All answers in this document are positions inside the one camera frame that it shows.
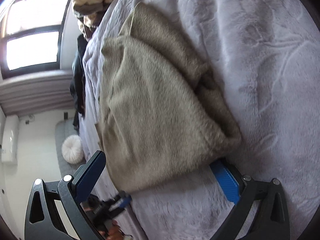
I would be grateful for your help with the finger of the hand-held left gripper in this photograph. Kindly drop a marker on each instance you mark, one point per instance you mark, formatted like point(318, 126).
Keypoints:
point(122, 199)

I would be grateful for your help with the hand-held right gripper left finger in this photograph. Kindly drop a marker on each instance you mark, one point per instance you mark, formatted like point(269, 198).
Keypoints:
point(91, 172)

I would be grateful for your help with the white round cushion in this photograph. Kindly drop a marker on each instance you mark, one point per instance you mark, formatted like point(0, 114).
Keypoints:
point(72, 149)

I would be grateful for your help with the person's left hand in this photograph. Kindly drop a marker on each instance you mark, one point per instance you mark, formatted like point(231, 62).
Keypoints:
point(113, 232)

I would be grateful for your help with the smooth lavender duvet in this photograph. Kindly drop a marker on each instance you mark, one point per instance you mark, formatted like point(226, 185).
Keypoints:
point(90, 75)

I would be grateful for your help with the dark green garment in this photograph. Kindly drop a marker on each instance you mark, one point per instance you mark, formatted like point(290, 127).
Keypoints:
point(77, 80)

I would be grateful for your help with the small dark wall socket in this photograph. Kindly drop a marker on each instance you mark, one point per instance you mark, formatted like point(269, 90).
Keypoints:
point(65, 115)

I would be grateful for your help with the grey quilted sofa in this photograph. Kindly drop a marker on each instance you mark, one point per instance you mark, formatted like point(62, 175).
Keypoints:
point(60, 140)

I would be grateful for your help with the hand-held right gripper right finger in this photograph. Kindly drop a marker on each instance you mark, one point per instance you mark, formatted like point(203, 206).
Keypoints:
point(225, 178)

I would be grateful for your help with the window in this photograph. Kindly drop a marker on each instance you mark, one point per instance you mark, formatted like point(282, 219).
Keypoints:
point(32, 35)

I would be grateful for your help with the grey pleated curtain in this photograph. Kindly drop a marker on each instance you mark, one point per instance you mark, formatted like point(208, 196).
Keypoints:
point(35, 92)

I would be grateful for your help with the lavender embossed blanket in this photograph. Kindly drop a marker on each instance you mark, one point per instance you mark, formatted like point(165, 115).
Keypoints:
point(262, 80)

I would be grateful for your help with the olive knit sweater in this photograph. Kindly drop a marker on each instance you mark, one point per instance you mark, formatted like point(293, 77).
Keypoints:
point(155, 110)

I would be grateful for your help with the white wall appliance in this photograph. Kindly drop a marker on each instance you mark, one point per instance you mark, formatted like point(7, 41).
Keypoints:
point(9, 140)

